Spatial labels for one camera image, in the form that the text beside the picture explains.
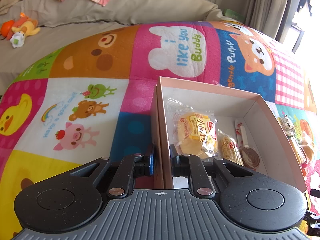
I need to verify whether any sesame snack bar packet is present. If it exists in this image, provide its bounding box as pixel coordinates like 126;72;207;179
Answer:
217;129;244;166

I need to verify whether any bread bun yellow wrapper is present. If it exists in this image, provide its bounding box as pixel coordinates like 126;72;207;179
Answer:
167;98;218;160

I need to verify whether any swirl lollipop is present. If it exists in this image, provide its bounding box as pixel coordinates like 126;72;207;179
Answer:
235;119;260;170

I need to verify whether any pink cardboard box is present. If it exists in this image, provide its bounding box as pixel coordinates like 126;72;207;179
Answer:
152;77;306;192

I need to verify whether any snack pile beside box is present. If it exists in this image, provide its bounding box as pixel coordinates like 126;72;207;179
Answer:
277;114;315;180

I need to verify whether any colourful cartoon play mat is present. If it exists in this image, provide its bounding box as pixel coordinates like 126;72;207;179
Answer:
1;21;319;239

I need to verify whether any beige bed pillow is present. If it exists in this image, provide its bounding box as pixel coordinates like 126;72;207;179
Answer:
1;0;225;28

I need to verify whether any orange yellow plush toy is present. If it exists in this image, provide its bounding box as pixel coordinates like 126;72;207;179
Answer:
1;13;41;48

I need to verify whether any beige curtain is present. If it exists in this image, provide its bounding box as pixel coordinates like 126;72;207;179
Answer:
245;0;288;38

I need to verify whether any green box by wall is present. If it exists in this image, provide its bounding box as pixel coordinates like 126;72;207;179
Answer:
223;9;245;23

